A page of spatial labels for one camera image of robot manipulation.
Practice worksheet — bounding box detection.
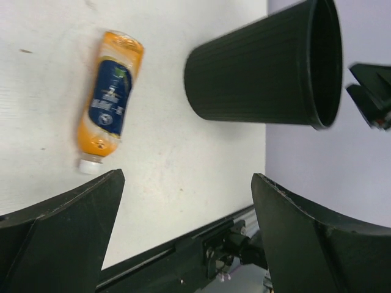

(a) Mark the orange bottle blue label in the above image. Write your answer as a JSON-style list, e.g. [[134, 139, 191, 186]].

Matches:
[[77, 31, 144, 175]]

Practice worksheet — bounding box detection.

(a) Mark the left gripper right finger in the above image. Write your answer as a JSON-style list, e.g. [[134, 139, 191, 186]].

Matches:
[[251, 173, 390, 292]]

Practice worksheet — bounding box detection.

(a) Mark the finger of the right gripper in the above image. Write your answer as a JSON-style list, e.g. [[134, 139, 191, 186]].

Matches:
[[346, 84, 390, 131], [349, 63, 390, 107]]

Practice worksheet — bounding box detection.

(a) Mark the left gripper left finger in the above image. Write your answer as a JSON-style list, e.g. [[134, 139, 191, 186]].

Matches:
[[1, 169, 125, 292]]

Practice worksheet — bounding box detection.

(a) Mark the black plastic bin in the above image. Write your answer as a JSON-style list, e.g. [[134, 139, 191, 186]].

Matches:
[[184, 1, 343, 130]]

